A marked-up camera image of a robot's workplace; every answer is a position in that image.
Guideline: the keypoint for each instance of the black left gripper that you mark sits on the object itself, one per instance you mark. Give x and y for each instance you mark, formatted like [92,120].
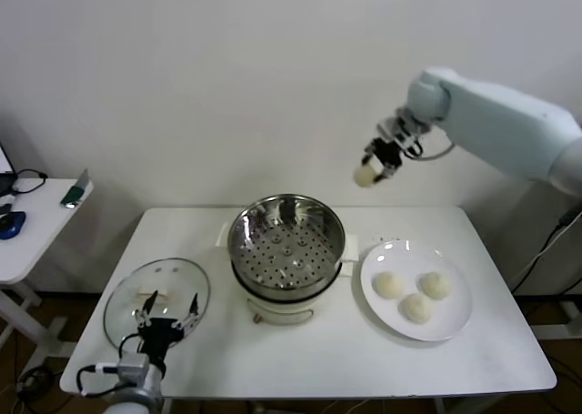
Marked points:
[159,336]

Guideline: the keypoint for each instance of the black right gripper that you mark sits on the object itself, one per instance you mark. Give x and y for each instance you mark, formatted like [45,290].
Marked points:
[386,152]

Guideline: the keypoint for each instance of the white steamed baozi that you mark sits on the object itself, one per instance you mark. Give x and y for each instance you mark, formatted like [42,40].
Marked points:
[388,284]
[416,307]
[366,176]
[436,285]

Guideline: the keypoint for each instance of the glass pot lid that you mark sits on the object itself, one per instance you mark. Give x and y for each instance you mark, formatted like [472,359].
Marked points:
[123,305]

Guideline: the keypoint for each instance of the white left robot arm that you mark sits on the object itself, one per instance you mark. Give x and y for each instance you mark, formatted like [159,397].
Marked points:
[136,393]

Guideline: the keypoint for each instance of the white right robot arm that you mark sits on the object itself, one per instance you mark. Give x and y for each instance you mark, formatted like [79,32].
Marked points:
[500,123]

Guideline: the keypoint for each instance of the steel steamer basket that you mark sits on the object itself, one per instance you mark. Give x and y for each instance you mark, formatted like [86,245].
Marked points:
[286,255]

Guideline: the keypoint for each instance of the white side table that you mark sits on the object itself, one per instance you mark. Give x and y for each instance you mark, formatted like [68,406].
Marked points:
[41,232]

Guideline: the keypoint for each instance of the green circuit board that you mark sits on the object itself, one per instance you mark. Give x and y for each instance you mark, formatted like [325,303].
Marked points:
[75,195]

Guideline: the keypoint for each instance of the white round plate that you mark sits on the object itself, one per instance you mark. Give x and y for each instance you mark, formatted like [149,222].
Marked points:
[436,327]

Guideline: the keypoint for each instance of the blue computer mouse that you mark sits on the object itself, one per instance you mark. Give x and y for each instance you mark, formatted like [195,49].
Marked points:
[13,225]

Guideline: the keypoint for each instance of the laptop computer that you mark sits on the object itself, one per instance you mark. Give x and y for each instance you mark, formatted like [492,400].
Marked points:
[5,168]

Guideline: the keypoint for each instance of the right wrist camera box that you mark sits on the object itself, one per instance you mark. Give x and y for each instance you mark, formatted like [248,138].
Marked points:
[409,145]

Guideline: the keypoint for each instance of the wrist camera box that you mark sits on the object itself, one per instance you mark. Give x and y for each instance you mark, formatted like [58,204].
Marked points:
[134,366]
[409,145]

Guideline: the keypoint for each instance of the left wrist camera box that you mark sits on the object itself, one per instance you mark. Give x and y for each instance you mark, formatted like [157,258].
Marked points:
[134,366]

